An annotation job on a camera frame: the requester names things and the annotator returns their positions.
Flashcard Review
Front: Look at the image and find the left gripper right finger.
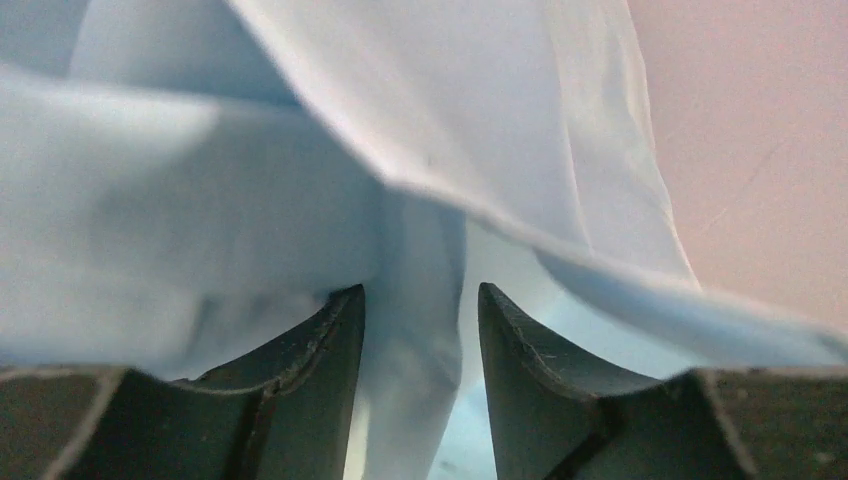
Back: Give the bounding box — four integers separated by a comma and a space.
478, 283, 847, 479

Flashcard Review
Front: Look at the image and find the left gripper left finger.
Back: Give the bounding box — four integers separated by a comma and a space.
1, 286, 365, 479

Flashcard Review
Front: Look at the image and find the light blue pillowcase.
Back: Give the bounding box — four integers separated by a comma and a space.
1, 1, 843, 479

